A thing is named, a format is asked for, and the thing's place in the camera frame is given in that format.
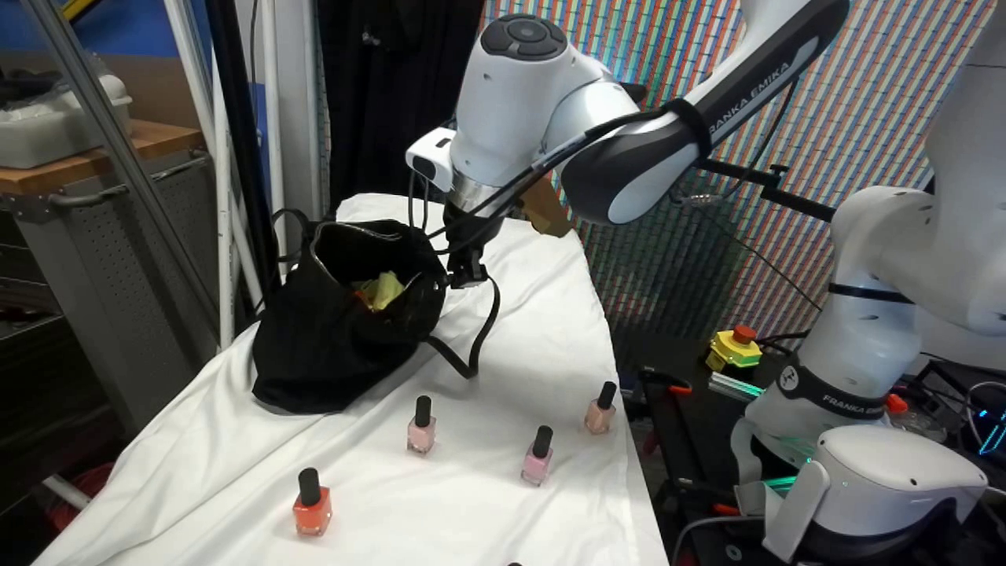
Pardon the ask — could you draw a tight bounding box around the aluminium frame bar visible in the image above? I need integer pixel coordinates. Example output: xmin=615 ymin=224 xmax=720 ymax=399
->
xmin=22 ymin=0 xmax=225 ymax=325

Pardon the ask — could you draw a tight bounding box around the black gripper cable bundle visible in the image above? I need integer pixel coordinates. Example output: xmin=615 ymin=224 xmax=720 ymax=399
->
xmin=406 ymin=0 xmax=852 ymax=262

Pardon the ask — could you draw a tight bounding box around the yellow cloth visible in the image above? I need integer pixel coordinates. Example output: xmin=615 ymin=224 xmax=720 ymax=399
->
xmin=354 ymin=269 xmax=409 ymax=315

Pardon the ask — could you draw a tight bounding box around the grey cart with wooden top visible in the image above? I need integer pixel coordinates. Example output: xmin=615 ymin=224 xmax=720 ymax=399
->
xmin=0 ymin=120 xmax=229 ymax=423

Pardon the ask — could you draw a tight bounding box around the white plastic container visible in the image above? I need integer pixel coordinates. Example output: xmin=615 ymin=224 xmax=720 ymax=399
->
xmin=0 ymin=73 xmax=137 ymax=170

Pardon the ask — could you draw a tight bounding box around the teal flat box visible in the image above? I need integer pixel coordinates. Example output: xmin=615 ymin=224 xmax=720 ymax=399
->
xmin=709 ymin=371 xmax=766 ymax=402

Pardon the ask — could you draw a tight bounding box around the black fabric bag with strap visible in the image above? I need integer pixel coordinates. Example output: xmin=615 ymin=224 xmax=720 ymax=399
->
xmin=250 ymin=216 xmax=503 ymax=420

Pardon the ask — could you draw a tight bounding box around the pale pink nail polish bottle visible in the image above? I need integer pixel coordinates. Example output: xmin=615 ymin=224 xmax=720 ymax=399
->
xmin=406 ymin=394 xmax=440 ymax=459

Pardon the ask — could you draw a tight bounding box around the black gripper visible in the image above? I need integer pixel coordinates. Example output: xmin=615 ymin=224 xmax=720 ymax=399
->
xmin=443 ymin=203 xmax=503 ymax=290

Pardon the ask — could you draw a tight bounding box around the white tablecloth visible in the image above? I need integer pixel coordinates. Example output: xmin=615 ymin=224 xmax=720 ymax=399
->
xmin=29 ymin=192 xmax=672 ymax=566

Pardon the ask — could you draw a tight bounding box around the black vertical pole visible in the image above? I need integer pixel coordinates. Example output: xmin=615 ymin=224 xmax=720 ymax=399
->
xmin=203 ymin=0 xmax=285 ymax=319

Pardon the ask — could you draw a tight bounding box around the beige nail polish bottle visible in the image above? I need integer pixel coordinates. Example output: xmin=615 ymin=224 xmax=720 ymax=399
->
xmin=582 ymin=379 xmax=620 ymax=437

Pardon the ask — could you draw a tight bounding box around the yellow emergency stop button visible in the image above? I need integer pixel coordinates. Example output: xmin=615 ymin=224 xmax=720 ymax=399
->
xmin=706 ymin=325 xmax=766 ymax=375

